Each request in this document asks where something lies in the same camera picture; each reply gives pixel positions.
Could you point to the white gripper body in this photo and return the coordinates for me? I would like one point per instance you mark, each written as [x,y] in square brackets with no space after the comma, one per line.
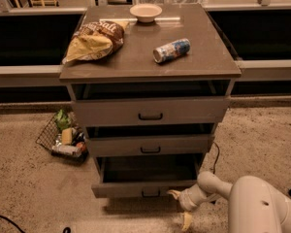
[186,200]

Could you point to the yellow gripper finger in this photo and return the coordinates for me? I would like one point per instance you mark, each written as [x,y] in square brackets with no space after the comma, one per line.
[187,219]
[174,193]

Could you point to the grey bottom drawer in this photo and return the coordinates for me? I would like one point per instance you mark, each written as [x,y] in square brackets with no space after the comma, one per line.
[146,175]

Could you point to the grey drawer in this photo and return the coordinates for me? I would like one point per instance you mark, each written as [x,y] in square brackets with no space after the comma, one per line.
[146,175]
[149,139]
[176,102]

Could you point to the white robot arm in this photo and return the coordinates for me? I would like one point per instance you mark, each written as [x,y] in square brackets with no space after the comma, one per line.
[254,205]

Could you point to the grey middle drawer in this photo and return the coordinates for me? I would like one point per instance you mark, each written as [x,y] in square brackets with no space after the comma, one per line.
[149,139]

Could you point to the grey drawer cabinet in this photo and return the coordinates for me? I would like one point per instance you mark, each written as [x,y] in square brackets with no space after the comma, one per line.
[207,60]

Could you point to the grey top drawer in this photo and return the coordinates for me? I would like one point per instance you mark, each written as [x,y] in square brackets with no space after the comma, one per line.
[176,102]

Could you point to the yellow box in basket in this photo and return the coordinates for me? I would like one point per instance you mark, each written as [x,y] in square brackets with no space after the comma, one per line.
[66,136]

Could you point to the green snack bag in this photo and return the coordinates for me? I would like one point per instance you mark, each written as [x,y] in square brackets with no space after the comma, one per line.
[62,120]

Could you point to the blue white can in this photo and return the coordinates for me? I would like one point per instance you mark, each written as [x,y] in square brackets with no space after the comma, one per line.
[171,50]

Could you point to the brown yellow chip bag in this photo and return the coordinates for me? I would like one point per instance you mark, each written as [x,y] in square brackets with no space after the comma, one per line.
[96,40]

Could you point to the white ceramic bowl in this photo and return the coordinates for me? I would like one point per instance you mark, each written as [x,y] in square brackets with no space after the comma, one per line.
[145,13]

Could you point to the black wire basket left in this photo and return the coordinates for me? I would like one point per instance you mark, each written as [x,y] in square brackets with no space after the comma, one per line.
[50,139]

